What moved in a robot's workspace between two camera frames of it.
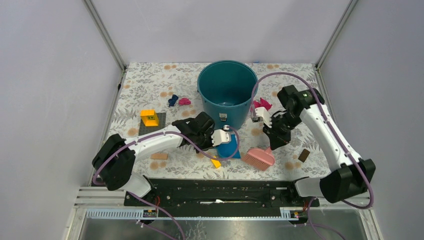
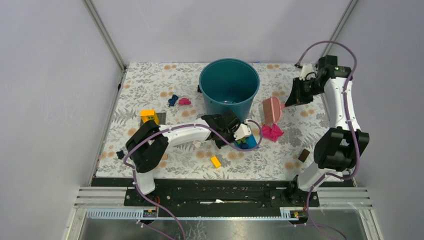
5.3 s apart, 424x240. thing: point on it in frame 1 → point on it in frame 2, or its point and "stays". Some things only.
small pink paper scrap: x=184 y=101 stays
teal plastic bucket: x=225 y=88 stays
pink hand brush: x=259 y=157 → x=271 y=108
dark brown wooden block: x=303 y=155 stays
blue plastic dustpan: x=227 y=150 → x=250 y=140
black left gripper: x=209 y=132 → x=232 y=132
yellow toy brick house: x=149 y=117 stays
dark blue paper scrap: x=172 y=101 stays
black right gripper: x=277 y=139 → x=296 y=96
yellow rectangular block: x=216 y=163 stays
